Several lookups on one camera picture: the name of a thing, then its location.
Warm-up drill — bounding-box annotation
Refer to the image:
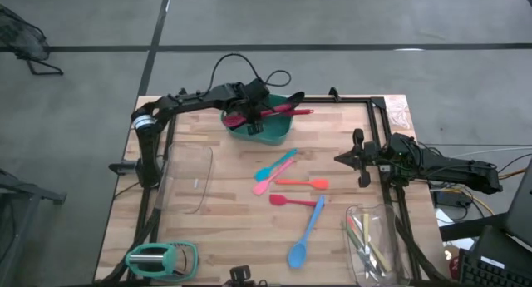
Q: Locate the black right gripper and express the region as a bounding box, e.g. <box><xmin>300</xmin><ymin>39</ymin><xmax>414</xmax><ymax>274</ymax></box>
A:
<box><xmin>334</xmin><ymin>128</ymin><xmax>382</xmax><ymax>189</ymax></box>

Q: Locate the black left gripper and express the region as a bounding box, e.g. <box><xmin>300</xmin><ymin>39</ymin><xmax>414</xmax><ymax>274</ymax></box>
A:
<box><xmin>226</xmin><ymin>77</ymin><xmax>271</xmax><ymax>136</ymax></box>

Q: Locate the red slotted spoon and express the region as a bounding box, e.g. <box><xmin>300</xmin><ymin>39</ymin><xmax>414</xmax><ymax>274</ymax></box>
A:
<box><xmin>223</xmin><ymin>103</ymin><xmax>294</xmax><ymax>129</ymax></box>

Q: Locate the orange silicone spatula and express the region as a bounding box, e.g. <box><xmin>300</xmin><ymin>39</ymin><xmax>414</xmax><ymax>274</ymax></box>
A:
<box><xmin>274</xmin><ymin>177</ymin><xmax>330</xmax><ymax>191</ymax></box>

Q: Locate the black kitchen utensil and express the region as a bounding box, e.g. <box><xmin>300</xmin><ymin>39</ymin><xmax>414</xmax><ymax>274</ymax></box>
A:
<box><xmin>285</xmin><ymin>91</ymin><xmax>308</xmax><ymax>110</ymax></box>

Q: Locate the orange-handled knife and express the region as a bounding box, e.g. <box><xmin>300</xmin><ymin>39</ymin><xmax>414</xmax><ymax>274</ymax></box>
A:
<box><xmin>347</xmin><ymin>215</ymin><xmax>373</xmax><ymax>275</ymax></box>

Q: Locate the yellow-handled knife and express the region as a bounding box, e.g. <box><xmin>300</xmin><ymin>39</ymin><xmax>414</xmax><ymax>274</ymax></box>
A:
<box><xmin>362</xmin><ymin>213</ymin><xmax>371</xmax><ymax>259</ymax></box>

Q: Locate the turquoise silicone spatula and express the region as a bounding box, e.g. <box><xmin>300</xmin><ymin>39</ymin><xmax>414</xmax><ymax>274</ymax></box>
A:
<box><xmin>254</xmin><ymin>148</ymin><xmax>298</xmax><ymax>183</ymax></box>

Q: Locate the green-handled knife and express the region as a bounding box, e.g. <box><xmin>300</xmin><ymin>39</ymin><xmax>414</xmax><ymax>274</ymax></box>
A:
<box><xmin>343</xmin><ymin>223</ymin><xmax>371</xmax><ymax>280</ymax></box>

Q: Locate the small red silicone spatula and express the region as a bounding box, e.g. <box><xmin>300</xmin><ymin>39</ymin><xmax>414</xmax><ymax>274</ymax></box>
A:
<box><xmin>268</xmin><ymin>193</ymin><xmax>319</xmax><ymax>208</ymax></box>

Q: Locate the pink silicone spatula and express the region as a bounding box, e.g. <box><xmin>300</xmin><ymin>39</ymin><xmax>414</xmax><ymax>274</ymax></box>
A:
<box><xmin>252</xmin><ymin>158</ymin><xmax>295</xmax><ymax>196</ymax></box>

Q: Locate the clear plastic bin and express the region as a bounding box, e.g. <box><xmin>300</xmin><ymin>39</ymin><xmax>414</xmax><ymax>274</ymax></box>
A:
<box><xmin>155</xmin><ymin>141</ymin><xmax>215</xmax><ymax>215</ymax></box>
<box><xmin>344</xmin><ymin>203</ymin><xmax>412</xmax><ymax>287</ymax></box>

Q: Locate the blue silicone spoon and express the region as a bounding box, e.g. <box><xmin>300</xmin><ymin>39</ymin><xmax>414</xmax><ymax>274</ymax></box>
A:
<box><xmin>287</xmin><ymin>195</ymin><xmax>326</xmax><ymax>270</ymax></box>

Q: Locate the teal plastic bin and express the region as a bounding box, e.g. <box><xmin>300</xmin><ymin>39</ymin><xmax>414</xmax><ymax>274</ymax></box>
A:
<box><xmin>219</xmin><ymin>93</ymin><xmax>295</xmax><ymax>146</ymax></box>

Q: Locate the crumpled clear plastic bag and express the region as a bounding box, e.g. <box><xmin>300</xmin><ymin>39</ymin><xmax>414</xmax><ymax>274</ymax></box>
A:
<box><xmin>384</xmin><ymin>96</ymin><xmax>412</xmax><ymax>130</ymax></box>

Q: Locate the black power brick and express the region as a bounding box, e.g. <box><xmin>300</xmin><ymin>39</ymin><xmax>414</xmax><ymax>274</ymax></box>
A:
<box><xmin>434</xmin><ymin>190</ymin><xmax>473</xmax><ymax>209</ymax></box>

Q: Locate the dark laptop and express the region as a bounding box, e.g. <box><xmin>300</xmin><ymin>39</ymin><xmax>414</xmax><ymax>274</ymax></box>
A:
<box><xmin>500</xmin><ymin>157</ymin><xmax>532</xmax><ymax>249</ymax></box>

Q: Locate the black keyboard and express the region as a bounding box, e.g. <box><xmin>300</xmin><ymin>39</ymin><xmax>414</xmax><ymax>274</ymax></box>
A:
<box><xmin>456</xmin><ymin>248</ymin><xmax>532</xmax><ymax>287</ymax></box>

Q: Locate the black mesh chair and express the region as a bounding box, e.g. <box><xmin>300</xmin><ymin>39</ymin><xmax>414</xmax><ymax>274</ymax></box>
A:
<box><xmin>0</xmin><ymin>3</ymin><xmax>65</xmax><ymax>77</ymax></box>

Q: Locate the black metal cart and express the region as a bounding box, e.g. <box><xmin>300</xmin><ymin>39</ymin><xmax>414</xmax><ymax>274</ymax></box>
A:
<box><xmin>0</xmin><ymin>168</ymin><xmax>67</xmax><ymax>287</ymax></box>

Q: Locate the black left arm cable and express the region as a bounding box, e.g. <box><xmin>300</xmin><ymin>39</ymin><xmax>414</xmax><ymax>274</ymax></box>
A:
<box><xmin>207</xmin><ymin>52</ymin><xmax>293</xmax><ymax>91</ymax></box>

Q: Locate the cream-handled knife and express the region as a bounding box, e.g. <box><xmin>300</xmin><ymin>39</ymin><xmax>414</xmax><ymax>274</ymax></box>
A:
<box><xmin>365</xmin><ymin>236</ymin><xmax>393</xmax><ymax>275</ymax></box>

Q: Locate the black table camera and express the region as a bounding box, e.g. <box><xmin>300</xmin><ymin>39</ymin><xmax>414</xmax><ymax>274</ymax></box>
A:
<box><xmin>229</xmin><ymin>265</ymin><xmax>253</xmax><ymax>286</ymax></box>

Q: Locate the teal frame with steel roller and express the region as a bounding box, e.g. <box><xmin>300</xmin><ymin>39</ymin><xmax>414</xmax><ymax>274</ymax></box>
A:
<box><xmin>124</xmin><ymin>240</ymin><xmax>200</xmax><ymax>283</ymax></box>

